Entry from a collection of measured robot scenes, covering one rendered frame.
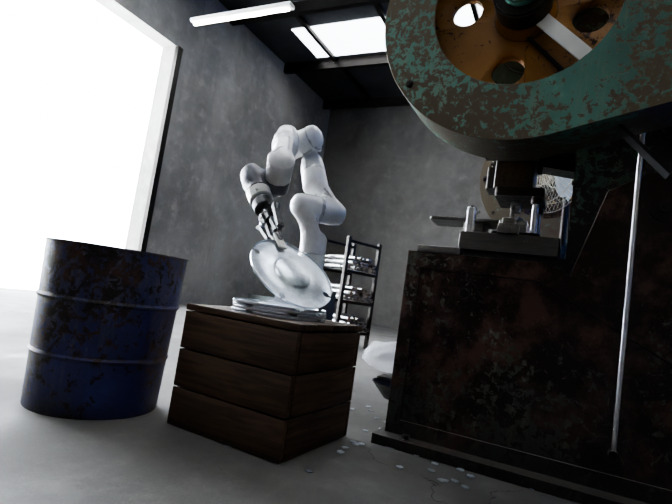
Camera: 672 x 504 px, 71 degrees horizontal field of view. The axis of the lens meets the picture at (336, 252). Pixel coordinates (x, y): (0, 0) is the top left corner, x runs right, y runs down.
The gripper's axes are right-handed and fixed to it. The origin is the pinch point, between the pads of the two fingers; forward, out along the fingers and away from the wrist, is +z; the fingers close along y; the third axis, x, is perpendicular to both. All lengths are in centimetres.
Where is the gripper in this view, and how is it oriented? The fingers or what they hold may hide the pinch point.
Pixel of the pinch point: (278, 242)
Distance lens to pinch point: 157.4
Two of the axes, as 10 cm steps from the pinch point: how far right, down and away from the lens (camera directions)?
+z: 3.6, 7.2, -6.0
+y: 5.6, -6.8, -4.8
